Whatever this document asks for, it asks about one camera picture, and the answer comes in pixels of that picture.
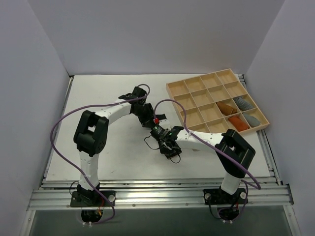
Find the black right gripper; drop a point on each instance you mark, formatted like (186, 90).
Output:
(165, 143)

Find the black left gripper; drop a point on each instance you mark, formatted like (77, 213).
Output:
(152, 120)

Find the black pinstriped underwear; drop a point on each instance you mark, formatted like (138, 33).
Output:
(162, 121)

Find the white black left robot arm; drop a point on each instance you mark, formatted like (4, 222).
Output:
(91, 133)

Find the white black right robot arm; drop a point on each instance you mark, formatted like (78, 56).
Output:
(233, 151)

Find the brown rolled cloth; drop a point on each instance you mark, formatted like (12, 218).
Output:
(225, 109)

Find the wooden compartment tray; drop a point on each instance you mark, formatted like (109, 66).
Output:
(216, 102)

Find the orange rolled cloth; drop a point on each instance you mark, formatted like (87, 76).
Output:
(238, 123)

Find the grey striped rolled cloth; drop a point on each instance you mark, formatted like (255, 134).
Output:
(242, 104)

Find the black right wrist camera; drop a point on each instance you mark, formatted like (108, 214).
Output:
(158, 132)

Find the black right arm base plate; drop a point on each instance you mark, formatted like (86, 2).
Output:
(220, 197)

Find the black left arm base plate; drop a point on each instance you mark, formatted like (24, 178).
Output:
(95, 200)

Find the aluminium rail frame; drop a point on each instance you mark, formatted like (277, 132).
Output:
(165, 201)

